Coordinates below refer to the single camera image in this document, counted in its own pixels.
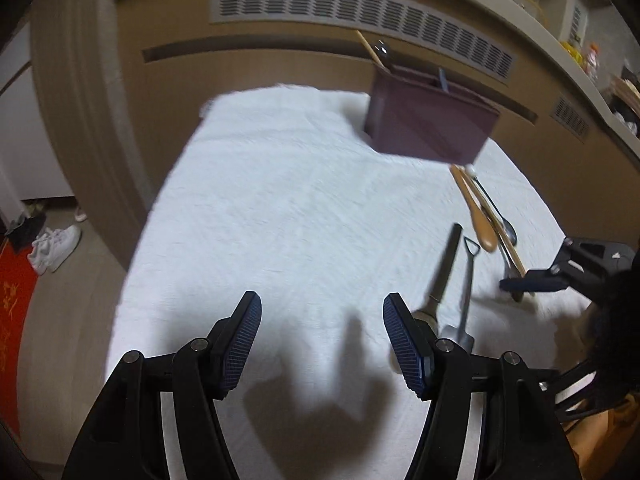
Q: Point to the wooden counter cabinet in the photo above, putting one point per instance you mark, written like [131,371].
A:
[275,65]

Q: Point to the shovel-shaped metal spoon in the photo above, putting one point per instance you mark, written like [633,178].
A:
[466,290]

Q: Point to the white wall control panel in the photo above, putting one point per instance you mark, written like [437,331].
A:
[576,22]

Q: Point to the small grey vent grille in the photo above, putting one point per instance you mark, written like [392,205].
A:
[570,115]

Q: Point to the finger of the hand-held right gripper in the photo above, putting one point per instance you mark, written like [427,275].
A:
[597,257]
[532,284]

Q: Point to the black shoe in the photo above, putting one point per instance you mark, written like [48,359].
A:
[25,227]

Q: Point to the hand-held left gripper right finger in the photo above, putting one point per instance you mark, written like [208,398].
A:
[407,350]

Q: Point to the yellow plastic jar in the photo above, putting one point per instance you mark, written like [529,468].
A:
[570,49]

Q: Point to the metal spoon with white ball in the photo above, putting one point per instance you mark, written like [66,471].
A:
[509,232]

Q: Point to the red doormat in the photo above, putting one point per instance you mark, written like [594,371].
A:
[12,320]

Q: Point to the white sneaker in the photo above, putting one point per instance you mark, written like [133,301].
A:
[66,244]
[42,246]

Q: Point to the brown wooden spoon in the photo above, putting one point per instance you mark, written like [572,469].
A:
[485,237]

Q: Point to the maroon plastic utensil holder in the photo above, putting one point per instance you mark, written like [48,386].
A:
[425,120]

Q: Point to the long grey vent grille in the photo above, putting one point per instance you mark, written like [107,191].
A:
[350,5]

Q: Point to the clear bottle with orange cap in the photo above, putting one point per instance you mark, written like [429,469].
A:
[592,60]

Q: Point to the white textured table cloth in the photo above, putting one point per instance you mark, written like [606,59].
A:
[275,210]

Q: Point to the person's right forearm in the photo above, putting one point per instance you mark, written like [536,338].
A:
[617,320]

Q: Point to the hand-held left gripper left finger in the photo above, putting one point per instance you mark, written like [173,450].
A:
[240,345]

